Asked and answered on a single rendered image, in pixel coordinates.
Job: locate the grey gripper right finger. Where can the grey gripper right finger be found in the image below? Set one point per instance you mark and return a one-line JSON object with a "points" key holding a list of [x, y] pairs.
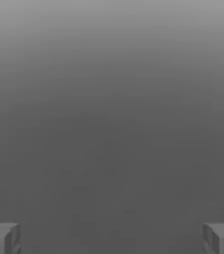
{"points": [[223, 240]]}

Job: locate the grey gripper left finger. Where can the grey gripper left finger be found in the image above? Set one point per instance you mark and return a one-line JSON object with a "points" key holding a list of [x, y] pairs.
{"points": [[0, 240]]}

